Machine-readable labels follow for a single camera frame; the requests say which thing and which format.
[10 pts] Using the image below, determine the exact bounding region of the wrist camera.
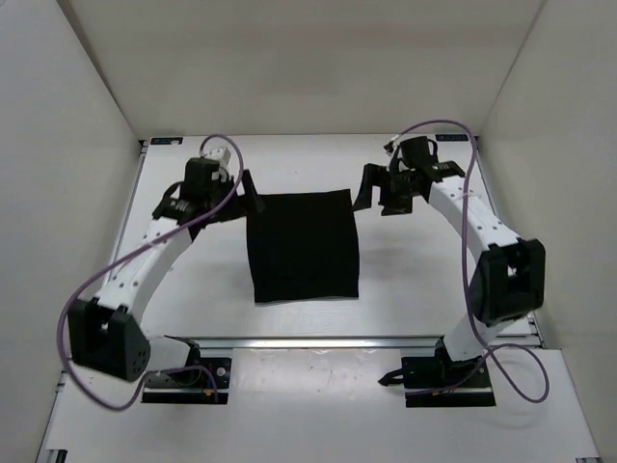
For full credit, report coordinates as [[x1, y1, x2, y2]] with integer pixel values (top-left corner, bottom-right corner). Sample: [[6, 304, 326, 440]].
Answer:
[[200, 147, 231, 169], [399, 136, 439, 169]]

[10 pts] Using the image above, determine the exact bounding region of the aluminium side rail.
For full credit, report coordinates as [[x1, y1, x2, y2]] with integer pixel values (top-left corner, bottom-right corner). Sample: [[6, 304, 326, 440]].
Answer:
[[108, 139, 149, 264], [466, 136, 546, 341]]

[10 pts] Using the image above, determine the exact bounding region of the right table label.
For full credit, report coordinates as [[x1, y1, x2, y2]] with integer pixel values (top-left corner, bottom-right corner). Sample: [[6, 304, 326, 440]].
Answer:
[[435, 133, 469, 143]]

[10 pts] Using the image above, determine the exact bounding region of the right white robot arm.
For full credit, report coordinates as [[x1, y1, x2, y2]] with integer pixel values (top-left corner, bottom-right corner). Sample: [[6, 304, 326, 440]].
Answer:
[[353, 161, 546, 387]]

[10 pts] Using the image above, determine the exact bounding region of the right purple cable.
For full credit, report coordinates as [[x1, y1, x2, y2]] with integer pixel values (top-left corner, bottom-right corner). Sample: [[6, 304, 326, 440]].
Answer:
[[385, 119, 551, 402]]

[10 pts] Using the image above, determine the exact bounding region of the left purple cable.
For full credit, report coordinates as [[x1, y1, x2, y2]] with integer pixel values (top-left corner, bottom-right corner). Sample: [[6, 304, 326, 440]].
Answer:
[[56, 134, 243, 412]]

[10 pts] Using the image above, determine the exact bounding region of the right aluminium side rail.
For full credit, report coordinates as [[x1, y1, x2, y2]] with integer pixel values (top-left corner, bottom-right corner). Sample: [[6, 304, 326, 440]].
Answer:
[[466, 136, 546, 341]]

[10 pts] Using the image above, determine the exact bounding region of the aluminium front rail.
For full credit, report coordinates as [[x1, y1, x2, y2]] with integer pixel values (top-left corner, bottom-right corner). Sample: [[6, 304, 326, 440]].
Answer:
[[189, 337, 438, 350]]

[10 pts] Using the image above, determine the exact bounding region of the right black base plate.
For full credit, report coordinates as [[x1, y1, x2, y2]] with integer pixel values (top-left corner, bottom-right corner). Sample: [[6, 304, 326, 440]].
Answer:
[[378, 348, 496, 408]]

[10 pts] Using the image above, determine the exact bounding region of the left table label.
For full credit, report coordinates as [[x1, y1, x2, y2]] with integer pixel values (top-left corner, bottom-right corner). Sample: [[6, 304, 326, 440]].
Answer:
[[149, 137, 183, 146]]

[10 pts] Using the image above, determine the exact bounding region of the black skirt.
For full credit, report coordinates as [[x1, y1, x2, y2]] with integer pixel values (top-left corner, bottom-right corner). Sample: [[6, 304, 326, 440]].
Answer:
[[246, 189, 360, 305]]

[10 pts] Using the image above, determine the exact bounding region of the purple cable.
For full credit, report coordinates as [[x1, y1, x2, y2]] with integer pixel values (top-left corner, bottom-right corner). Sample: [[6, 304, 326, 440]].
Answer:
[[56, 134, 243, 412], [385, 119, 551, 402]]

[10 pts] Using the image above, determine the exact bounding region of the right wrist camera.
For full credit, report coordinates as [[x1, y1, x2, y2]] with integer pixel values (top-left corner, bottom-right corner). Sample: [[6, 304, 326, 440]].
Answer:
[[399, 136, 439, 169]]

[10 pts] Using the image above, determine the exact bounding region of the table label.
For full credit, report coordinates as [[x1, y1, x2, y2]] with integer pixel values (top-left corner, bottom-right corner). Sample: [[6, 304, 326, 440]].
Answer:
[[435, 133, 469, 143], [149, 137, 183, 146]]

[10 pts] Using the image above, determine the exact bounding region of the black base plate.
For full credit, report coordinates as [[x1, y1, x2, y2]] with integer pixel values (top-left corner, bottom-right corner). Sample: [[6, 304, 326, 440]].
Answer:
[[142, 338, 232, 405], [378, 348, 496, 408]]

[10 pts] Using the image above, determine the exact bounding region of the left aluminium side rail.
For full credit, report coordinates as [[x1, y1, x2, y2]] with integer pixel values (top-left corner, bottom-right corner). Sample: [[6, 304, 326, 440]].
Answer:
[[108, 139, 149, 264]]

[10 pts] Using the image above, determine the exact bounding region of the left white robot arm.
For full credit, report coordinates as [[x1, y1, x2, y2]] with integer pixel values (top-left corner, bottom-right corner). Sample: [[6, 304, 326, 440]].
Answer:
[[67, 148, 262, 384]]

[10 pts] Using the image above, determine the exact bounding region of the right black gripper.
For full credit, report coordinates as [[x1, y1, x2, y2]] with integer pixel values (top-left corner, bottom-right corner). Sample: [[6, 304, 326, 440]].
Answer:
[[354, 165, 418, 217]]

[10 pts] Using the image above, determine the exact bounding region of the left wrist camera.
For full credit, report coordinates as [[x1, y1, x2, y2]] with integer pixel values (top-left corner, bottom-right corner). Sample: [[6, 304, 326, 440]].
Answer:
[[200, 147, 231, 169]]

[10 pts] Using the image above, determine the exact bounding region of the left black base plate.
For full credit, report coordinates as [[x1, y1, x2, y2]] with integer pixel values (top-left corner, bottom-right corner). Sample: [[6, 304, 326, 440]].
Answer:
[[142, 338, 232, 405]]

